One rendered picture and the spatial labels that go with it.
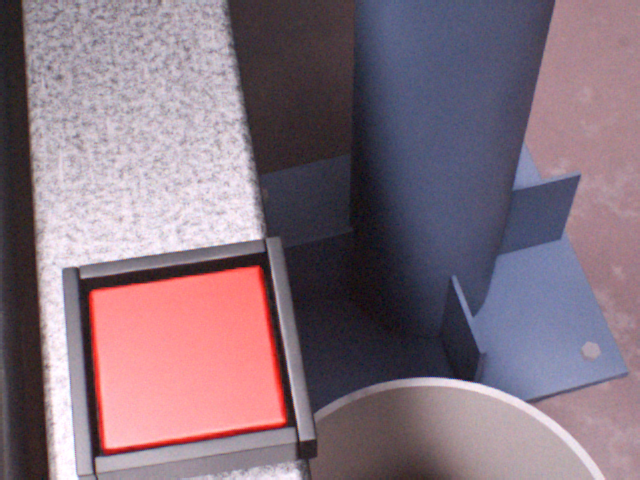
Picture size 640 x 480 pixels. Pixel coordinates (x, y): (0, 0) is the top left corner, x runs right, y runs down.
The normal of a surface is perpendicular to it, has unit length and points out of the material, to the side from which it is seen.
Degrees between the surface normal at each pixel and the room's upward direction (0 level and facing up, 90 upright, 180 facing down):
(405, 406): 87
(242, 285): 0
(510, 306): 0
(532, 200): 90
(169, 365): 0
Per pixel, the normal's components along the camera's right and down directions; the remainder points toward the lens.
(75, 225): -0.01, -0.51
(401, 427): 0.11, 0.82
